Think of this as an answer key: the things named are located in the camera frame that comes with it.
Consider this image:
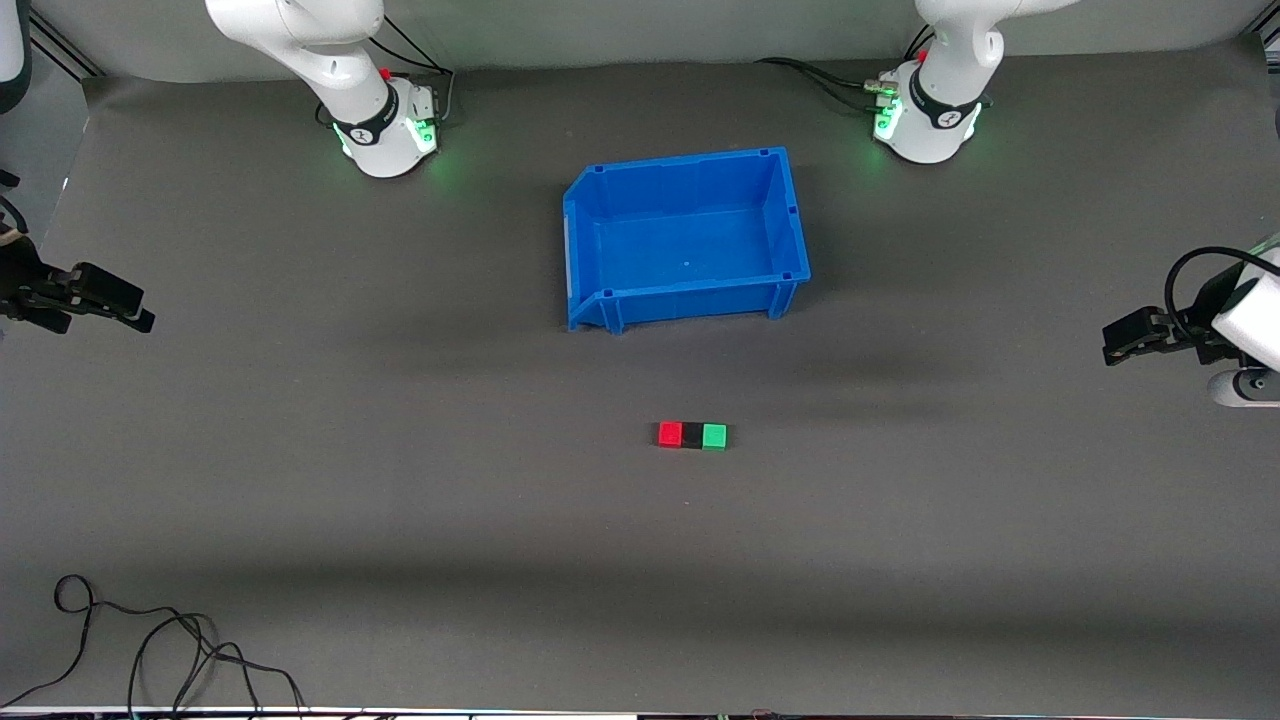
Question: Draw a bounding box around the dark grey table mat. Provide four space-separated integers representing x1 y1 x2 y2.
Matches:
0 40 1280 713

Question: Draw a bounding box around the black left base cable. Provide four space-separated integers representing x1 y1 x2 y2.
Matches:
755 57 901 111

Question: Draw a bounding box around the black aluminium frame rail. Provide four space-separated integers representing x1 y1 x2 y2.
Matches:
30 20 106 81

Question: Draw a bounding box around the blue plastic storage bin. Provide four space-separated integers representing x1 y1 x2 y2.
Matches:
563 147 812 334

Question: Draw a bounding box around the black base cable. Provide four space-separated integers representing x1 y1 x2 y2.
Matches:
370 15 457 126
755 57 901 111

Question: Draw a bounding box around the thin black loose cable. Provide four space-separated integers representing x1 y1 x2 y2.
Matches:
128 612 306 719
0 575 216 709

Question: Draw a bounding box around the black right base cable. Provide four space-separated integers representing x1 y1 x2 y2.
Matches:
370 15 457 126

